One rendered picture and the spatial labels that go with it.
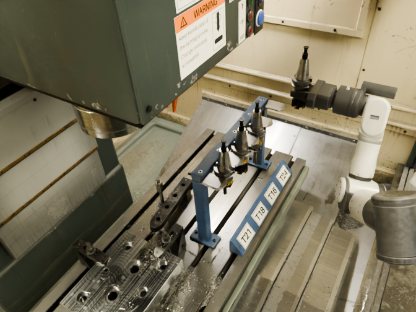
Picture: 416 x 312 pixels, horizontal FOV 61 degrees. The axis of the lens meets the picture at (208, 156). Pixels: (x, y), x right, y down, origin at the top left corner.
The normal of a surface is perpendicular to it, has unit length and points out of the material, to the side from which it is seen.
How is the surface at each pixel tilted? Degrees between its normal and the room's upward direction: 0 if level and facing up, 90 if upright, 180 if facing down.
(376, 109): 60
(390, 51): 89
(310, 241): 7
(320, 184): 24
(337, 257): 8
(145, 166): 0
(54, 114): 90
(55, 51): 90
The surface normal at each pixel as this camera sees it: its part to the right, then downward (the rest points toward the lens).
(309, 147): -0.26, -0.44
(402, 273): -0.05, -0.75
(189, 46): 0.85, 0.31
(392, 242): -0.63, 0.06
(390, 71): -0.52, 0.59
